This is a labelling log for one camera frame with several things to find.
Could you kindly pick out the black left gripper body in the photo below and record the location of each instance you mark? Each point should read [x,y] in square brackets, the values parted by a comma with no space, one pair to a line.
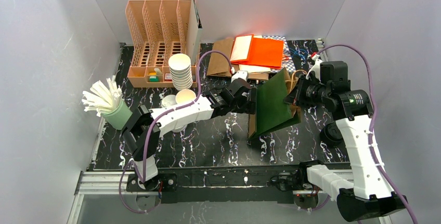
[250,99]

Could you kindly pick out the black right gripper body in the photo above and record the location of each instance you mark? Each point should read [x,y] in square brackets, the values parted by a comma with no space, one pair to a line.
[294,94]

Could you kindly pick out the green paper bag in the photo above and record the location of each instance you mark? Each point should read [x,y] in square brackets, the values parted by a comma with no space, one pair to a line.
[272,113]

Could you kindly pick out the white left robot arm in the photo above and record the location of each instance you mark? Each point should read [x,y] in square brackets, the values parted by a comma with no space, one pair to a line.
[145,127]

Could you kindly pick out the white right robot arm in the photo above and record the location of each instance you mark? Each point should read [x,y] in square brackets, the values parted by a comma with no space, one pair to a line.
[369,194]

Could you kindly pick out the white cream paper bag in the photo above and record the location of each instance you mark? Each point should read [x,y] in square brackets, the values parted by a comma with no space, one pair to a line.
[254,68]

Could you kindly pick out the checkered blue white bag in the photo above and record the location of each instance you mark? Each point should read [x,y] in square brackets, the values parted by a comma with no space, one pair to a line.
[287,61]

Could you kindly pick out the orange paper bag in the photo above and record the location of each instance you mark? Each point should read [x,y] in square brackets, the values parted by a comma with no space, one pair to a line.
[257,51]

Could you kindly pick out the stack of black cup lids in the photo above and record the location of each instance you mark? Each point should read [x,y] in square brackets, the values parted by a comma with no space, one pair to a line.
[331,136]

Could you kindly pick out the single white paper cup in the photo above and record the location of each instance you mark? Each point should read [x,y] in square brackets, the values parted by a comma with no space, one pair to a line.
[185,96]

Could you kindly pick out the stack of white paper cups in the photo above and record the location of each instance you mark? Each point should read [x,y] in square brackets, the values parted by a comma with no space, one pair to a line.
[180,69]

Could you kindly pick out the white cup lid stack front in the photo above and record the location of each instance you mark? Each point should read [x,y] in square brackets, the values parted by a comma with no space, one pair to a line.
[179,129]

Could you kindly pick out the white cup lid stack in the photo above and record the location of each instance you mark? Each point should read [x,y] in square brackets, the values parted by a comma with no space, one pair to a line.
[168,101]
[179,129]

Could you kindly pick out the white cup lid stack back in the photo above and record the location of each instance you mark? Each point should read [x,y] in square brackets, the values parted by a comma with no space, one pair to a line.
[168,101]

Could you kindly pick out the peach plastic file organizer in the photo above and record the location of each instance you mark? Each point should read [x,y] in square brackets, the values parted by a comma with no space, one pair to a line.
[160,29]

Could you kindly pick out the green straw holder cup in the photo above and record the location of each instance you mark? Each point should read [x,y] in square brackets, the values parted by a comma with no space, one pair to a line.
[118,117]

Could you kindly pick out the bundle of white wrapped straws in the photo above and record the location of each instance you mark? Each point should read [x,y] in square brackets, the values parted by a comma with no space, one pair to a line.
[103,98]

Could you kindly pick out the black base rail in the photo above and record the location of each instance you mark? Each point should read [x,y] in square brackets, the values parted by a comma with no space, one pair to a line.
[269,183]

